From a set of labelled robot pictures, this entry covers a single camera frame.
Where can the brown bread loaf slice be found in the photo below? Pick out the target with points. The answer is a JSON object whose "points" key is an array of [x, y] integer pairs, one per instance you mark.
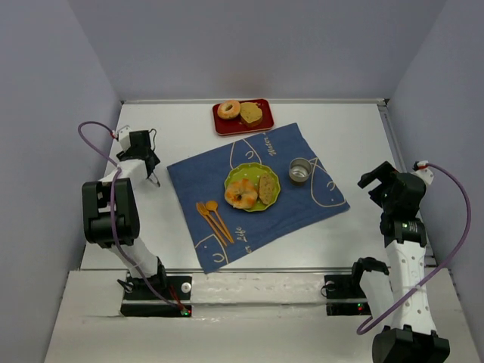
{"points": [[250, 113]]}

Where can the green dotted plate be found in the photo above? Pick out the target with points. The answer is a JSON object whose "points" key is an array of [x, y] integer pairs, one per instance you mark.
{"points": [[253, 171]]}

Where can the orange speckled bagel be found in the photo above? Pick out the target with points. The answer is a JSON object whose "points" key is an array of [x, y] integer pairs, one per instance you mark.
{"points": [[241, 194]]}

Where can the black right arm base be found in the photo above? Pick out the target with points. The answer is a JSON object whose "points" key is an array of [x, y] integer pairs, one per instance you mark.
{"points": [[344, 297]]}

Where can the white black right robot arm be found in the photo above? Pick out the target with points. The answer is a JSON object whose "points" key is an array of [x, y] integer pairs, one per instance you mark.
{"points": [[397, 298]]}

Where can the seeded oval bread slice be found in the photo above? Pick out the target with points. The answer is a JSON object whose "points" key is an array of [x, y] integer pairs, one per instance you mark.
{"points": [[266, 188]]}

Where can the orange wooden spoon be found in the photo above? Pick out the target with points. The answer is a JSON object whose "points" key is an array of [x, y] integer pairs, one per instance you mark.
{"points": [[212, 206]]}

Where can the blue cloth placemat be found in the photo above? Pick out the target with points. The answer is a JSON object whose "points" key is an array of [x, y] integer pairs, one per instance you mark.
{"points": [[201, 178]]}

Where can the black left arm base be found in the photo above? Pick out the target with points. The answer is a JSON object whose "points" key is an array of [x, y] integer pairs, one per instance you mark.
{"points": [[172, 301]]}

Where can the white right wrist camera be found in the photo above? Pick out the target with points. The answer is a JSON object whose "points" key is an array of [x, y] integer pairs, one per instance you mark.
{"points": [[422, 171]]}

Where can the orange wooden fork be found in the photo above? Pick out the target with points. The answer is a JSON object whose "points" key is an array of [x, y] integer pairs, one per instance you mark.
{"points": [[205, 213]]}

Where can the glazed bagel top left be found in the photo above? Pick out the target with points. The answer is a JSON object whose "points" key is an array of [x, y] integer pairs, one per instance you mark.
{"points": [[229, 109]]}

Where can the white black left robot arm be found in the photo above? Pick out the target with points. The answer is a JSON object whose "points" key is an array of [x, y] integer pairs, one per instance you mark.
{"points": [[111, 219]]}

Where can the metal cup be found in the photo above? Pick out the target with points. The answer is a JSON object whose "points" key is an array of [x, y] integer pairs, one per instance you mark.
{"points": [[299, 171]]}

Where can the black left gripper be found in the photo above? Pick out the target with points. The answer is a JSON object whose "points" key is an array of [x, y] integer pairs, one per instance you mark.
{"points": [[152, 163]]}

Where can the red rectangular tray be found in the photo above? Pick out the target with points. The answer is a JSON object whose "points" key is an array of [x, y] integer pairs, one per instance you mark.
{"points": [[237, 126]]}

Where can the metal tongs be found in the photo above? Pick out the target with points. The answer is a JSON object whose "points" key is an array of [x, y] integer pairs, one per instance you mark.
{"points": [[153, 177]]}

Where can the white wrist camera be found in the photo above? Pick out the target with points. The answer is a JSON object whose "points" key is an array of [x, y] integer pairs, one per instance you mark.
{"points": [[422, 171], [134, 144]]}

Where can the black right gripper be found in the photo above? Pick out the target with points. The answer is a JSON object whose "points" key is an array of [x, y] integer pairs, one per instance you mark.
{"points": [[379, 181]]}

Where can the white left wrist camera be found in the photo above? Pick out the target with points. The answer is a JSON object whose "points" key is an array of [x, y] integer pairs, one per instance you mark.
{"points": [[134, 144]]}

